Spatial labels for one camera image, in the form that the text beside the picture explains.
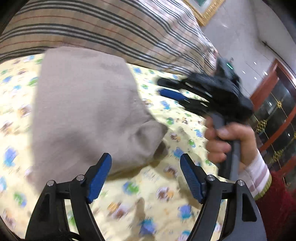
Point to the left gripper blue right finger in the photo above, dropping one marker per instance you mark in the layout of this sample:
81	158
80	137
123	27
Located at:
242	219

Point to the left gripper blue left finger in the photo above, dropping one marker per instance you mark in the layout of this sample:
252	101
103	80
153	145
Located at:
49	217

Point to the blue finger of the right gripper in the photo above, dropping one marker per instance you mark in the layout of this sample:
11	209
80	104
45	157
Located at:
172	95
170	83

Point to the beige fleece garment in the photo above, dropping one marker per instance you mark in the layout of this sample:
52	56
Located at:
87	104

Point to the red sleeve forearm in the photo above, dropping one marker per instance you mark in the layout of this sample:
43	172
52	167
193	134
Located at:
276	205

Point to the right hand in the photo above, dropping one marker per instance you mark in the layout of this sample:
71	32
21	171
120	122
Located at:
218	142

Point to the plaid checked blanket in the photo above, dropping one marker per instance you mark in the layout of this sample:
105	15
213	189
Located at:
162	35

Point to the wooden glass cabinet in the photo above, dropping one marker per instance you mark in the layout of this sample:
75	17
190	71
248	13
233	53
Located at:
274	120

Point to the gold framed painting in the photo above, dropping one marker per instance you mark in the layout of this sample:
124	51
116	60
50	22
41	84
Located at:
204	10

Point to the yellow bear print quilt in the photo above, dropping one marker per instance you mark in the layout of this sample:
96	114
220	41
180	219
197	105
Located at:
153	203

